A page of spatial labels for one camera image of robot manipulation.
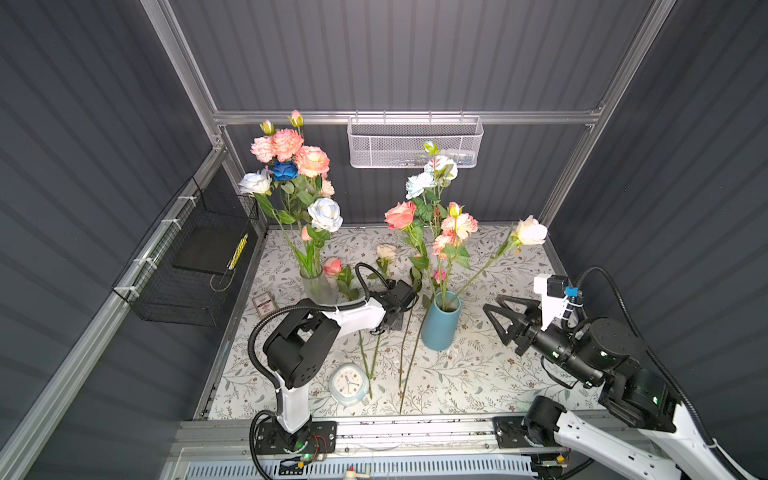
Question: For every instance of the pink carnation spray stem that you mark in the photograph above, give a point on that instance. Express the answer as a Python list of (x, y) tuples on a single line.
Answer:
[(450, 250)]

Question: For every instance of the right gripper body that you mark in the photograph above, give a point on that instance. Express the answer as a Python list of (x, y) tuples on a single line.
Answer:
[(533, 337)]

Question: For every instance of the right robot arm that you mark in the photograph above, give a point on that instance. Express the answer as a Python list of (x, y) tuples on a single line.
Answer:
[(608, 355)]

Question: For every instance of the teal ceramic vase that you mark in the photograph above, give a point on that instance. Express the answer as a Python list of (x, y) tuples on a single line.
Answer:
[(441, 321)]

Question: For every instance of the white blue rose stem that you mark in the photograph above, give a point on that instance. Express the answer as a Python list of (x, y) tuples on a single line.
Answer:
[(325, 220)]

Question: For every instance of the white wire mesh basket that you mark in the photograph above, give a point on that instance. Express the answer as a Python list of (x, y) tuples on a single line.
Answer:
[(408, 143)]

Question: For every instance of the coral pink rose stem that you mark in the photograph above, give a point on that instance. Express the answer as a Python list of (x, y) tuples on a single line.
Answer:
[(420, 223)]

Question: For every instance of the cream rose stem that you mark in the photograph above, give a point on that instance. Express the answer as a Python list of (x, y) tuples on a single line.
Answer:
[(526, 232)]

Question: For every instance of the pink tulip stem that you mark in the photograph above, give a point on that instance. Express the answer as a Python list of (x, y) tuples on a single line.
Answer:
[(306, 234)]

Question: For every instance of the aluminium mounting rail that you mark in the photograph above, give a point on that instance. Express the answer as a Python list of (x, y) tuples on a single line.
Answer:
[(472, 433)]

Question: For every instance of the pile of artificial flowers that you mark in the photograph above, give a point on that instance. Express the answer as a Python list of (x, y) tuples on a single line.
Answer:
[(361, 313)]

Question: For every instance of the clear ribbed glass vase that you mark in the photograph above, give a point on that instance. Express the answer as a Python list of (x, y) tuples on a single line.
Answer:
[(318, 288)]

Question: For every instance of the black wire basket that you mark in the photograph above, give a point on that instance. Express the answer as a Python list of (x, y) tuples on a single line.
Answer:
[(182, 278)]

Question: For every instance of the white rose spray stem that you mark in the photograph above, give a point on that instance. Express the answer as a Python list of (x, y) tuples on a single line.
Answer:
[(425, 189)]

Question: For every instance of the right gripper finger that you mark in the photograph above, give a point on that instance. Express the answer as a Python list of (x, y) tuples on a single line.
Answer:
[(531, 307), (509, 333)]

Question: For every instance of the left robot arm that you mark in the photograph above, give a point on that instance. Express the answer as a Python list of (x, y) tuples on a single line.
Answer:
[(289, 346)]

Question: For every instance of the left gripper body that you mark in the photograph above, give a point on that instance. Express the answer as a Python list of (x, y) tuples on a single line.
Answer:
[(398, 323)]

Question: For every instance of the small round alarm clock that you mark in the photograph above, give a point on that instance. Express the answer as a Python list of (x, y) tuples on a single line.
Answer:
[(349, 384)]

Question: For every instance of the pink peony spray stem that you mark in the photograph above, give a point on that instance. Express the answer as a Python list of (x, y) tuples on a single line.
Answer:
[(264, 148)]

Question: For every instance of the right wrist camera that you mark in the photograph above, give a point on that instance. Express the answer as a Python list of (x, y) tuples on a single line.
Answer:
[(559, 300)]

